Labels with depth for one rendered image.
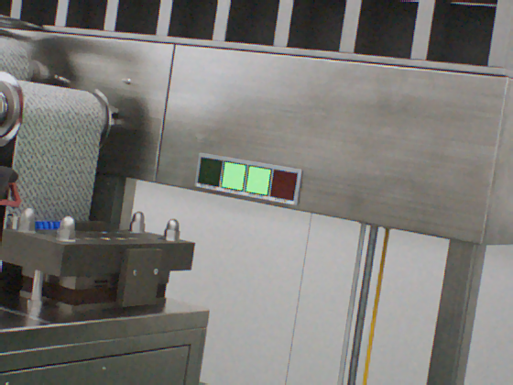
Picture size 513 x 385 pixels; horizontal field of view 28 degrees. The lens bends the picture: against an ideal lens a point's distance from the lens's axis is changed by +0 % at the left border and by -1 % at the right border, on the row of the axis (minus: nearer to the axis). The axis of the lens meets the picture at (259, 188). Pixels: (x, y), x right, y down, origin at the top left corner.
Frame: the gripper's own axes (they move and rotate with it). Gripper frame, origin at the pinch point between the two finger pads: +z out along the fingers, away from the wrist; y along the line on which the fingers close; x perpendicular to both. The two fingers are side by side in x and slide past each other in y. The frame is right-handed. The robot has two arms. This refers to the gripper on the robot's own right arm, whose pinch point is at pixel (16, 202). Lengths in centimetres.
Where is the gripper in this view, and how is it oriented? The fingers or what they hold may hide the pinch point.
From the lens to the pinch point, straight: 208.8
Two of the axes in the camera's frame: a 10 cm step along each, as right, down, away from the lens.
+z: 4.1, 4.8, 7.8
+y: 8.3, 1.6, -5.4
